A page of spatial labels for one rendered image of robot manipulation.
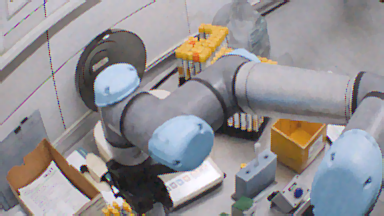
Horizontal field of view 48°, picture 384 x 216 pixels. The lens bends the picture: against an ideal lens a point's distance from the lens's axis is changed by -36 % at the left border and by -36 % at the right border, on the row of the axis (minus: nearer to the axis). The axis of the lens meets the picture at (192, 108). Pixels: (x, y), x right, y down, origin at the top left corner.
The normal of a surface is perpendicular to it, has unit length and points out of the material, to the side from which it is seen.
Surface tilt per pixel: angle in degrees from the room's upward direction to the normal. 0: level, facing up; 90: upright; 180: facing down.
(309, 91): 54
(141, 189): 0
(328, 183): 82
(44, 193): 2
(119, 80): 1
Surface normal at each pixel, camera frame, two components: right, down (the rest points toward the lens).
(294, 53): -0.11, -0.76
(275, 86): -0.74, -0.22
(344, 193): -0.68, 0.42
